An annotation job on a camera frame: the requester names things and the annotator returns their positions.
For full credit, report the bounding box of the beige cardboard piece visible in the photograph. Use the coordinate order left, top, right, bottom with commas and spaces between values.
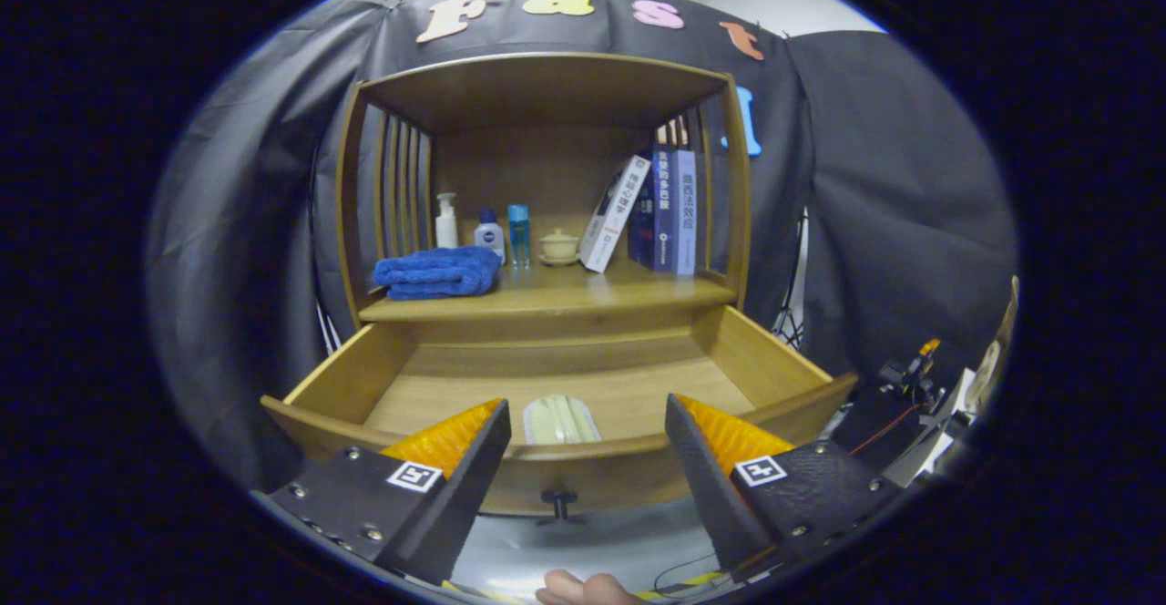
966, 277, 1019, 415

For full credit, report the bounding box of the lavender book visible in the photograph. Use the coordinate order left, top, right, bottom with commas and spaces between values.
675, 148, 699, 276

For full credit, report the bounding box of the white book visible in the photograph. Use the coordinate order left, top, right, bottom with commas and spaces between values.
578, 155, 653, 273

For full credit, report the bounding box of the black tripod stand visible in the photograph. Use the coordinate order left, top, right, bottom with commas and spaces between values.
774, 209, 810, 351

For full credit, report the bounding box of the wooden countertop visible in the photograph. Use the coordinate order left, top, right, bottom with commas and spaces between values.
358, 254, 737, 323

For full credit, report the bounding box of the green scrub brush white pad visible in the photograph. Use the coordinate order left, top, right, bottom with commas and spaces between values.
522, 394, 602, 446

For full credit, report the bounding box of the wooden cabinet with shelf hutch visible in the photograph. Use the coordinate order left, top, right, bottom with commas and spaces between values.
335, 51, 752, 346

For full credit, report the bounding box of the folded blue towel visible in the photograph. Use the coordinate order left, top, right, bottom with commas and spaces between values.
372, 246, 502, 302

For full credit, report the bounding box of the cream lidded teacup with saucer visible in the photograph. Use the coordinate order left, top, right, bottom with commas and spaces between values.
537, 228, 581, 267

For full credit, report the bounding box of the red cable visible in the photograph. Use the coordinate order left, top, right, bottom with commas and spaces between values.
847, 402, 923, 456

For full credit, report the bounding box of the white pump bottle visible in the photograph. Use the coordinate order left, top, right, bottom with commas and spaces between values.
435, 192, 459, 251

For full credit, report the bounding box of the dark navy book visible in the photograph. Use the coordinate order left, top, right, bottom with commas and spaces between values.
627, 168, 657, 269

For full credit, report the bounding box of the clear blue bottle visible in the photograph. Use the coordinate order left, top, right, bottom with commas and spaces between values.
507, 204, 531, 269

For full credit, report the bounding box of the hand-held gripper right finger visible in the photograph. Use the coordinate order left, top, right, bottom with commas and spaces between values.
663, 393, 903, 583

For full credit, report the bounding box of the white lotion bottle blue cap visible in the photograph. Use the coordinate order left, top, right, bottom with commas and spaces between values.
474, 209, 506, 264

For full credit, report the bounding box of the blue book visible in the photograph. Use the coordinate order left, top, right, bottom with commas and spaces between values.
651, 142, 680, 273

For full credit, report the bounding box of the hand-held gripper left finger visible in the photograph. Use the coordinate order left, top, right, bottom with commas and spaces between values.
251, 397, 513, 586

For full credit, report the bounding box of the black and orange device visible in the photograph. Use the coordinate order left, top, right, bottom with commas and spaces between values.
879, 339, 948, 405

